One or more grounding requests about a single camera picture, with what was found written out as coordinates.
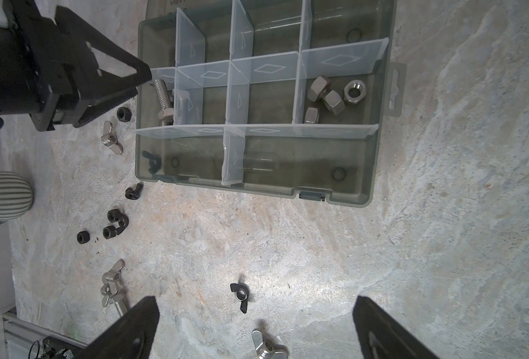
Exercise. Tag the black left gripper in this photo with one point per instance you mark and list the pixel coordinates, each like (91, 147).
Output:
(48, 68)

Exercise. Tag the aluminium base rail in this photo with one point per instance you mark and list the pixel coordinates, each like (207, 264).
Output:
(26, 340)

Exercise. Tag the silver hex bolt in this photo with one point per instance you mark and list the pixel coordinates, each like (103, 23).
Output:
(166, 114)

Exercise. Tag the silver wing nut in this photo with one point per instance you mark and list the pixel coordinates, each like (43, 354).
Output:
(265, 349)
(109, 139)

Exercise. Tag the black wing nut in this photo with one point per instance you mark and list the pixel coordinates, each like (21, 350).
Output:
(134, 193)
(155, 162)
(241, 292)

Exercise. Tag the silver cap nut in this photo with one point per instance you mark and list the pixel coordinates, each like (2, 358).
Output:
(312, 115)
(318, 89)
(334, 102)

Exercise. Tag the silver wing nut front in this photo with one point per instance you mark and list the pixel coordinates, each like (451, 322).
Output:
(265, 349)

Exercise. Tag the silver wing bolt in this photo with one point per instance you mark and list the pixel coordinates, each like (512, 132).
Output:
(113, 291)

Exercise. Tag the silver hex nut open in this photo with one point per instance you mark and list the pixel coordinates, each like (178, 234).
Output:
(354, 92)

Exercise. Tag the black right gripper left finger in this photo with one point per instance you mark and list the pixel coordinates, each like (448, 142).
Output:
(132, 336)

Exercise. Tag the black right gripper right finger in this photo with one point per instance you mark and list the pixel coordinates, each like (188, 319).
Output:
(381, 336)

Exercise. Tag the green plastic organizer box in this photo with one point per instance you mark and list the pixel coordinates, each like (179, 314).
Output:
(238, 73)

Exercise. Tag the black hex nut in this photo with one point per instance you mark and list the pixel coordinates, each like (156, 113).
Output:
(118, 223)
(83, 237)
(124, 114)

